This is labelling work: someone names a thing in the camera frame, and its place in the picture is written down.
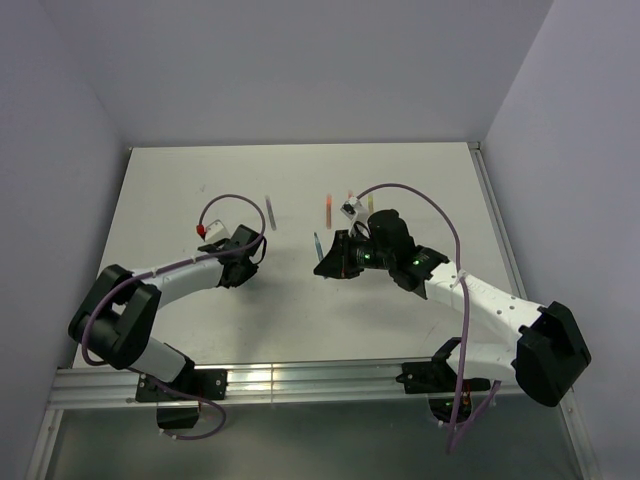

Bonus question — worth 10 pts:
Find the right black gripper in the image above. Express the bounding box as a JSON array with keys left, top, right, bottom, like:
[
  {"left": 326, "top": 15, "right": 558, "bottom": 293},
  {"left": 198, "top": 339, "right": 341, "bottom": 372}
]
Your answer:
[{"left": 314, "top": 228, "right": 395, "bottom": 279}]

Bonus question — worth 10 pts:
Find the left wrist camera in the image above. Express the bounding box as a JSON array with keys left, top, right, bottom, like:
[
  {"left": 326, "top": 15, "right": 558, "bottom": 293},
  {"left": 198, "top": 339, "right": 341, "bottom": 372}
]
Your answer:
[{"left": 196, "top": 220, "right": 230, "bottom": 244}]

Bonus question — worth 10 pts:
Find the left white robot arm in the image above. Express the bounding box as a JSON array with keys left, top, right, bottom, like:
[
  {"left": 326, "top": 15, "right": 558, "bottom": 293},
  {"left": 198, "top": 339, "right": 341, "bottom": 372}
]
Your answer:
[{"left": 68, "top": 225, "right": 266, "bottom": 399}]

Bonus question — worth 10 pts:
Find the blue pen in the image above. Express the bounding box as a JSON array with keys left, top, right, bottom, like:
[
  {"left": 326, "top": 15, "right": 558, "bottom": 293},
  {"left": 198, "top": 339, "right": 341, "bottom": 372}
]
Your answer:
[{"left": 313, "top": 232, "right": 324, "bottom": 261}]

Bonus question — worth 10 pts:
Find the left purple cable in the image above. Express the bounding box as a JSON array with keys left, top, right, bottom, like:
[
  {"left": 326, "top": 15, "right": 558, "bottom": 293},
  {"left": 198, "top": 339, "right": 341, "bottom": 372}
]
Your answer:
[{"left": 79, "top": 193, "right": 267, "bottom": 369}]

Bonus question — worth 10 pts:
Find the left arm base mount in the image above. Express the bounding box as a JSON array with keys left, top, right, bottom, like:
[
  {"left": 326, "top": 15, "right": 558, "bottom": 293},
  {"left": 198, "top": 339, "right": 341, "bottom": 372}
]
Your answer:
[{"left": 134, "top": 368, "right": 228, "bottom": 441}]

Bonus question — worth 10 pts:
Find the purple pen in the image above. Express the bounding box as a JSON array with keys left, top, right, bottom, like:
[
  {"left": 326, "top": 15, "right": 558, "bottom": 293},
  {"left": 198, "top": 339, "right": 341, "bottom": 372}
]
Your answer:
[{"left": 265, "top": 195, "right": 277, "bottom": 231}]

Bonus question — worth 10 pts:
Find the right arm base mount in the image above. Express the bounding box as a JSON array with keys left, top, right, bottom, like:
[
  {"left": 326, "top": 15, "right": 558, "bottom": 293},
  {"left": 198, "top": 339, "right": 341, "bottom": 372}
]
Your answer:
[{"left": 395, "top": 337, "right": 491, "bottom": 424}]

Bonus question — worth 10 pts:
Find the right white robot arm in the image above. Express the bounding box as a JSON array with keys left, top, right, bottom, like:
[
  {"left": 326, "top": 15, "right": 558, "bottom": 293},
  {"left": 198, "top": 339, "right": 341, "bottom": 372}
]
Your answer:
[{"left": 314, "top": 210, "right": 592, "bottom": 407}]

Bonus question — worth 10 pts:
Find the orange pen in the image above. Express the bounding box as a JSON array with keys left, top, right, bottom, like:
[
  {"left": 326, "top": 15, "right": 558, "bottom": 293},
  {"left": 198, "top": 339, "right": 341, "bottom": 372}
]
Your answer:
[{"left": 325, "top": 194, "right": 333, "bottom": 230}]

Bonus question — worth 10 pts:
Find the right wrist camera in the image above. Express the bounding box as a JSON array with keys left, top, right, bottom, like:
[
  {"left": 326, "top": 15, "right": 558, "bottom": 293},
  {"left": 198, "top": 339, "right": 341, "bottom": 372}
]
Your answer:
[{"left": 340, "top": 196, "right": 370, "bottom": 236}]

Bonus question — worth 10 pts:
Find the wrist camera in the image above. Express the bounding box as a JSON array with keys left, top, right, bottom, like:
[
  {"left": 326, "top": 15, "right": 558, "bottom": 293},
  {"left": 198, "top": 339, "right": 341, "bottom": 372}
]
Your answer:
[
  {"left": 196, "top": 220, "right": 230, "bottom": 244},
  {"left": 340, "top": 196, "right": 370, "bottom": 236}
]

